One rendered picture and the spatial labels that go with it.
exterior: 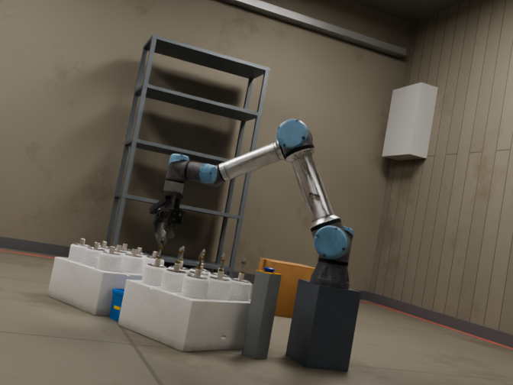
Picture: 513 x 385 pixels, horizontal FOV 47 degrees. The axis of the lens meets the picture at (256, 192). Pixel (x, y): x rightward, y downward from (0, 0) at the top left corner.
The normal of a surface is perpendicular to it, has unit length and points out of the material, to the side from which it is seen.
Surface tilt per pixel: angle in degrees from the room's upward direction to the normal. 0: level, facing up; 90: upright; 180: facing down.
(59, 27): 90
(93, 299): 90
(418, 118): 90
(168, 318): 90
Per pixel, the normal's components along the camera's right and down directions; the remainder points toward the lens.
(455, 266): -0.92, -0.18
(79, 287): -0.65, -0.16
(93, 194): 0.37, 0.00
